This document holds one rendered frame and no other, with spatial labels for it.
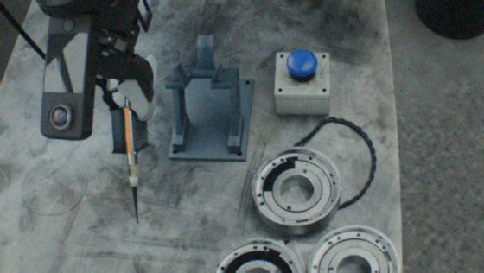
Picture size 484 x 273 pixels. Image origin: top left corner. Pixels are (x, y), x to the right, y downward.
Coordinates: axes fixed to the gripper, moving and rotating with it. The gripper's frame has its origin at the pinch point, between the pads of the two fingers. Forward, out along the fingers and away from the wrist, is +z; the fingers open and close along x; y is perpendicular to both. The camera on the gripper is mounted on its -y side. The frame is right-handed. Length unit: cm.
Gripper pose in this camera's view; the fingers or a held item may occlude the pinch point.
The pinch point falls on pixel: (129, 117)
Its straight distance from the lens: 68.5
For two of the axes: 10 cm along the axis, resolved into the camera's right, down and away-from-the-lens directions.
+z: 1.6, 5.0, 8.5
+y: 1.5, -8.6, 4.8
